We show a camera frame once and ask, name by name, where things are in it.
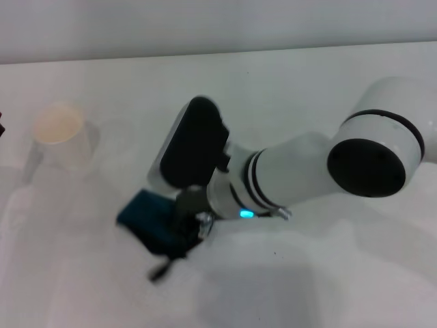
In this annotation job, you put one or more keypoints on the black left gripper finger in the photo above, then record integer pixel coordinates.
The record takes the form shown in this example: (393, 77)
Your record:
(1, 124)

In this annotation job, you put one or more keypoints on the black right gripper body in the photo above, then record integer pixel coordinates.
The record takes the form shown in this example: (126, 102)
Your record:
(191, 203)

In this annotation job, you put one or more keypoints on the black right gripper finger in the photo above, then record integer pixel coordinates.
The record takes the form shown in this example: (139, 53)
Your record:
(189, 241)

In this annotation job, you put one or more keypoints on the blue rag with black trim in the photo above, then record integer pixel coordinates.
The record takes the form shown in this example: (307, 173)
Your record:
(150, 218)

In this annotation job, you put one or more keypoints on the white paper cup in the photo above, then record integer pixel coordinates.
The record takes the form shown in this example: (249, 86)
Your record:
(65, 140)

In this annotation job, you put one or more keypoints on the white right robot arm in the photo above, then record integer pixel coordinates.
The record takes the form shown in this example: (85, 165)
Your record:
(362, 150)

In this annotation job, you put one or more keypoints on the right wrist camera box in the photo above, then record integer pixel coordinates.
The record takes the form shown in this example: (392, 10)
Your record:
(191, 143)

